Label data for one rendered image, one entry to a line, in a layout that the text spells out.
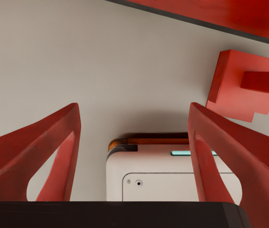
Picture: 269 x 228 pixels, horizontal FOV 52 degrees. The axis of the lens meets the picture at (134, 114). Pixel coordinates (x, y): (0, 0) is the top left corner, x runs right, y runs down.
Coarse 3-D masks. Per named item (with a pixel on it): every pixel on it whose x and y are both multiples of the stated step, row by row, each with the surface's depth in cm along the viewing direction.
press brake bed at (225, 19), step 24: (120, 0) 100; (144, 0) 91; (168, 0) 84; (192, 0) 78; (216, 0) 72; (240, 0) 68; (264, 0) 64; (216, 24) 99; (240, 24) 90; (264, 24) 83
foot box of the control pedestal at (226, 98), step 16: (224, 64) 100; (240, 64) 98; (256, 64) 98; (224, 80) 99; (240, 80) 99; (208, 96) 111; (224, 96) 100; (240, 96) 100; (256, 96) 100; (224, 112) 112; (240, 112) 112; (256, 112) 101
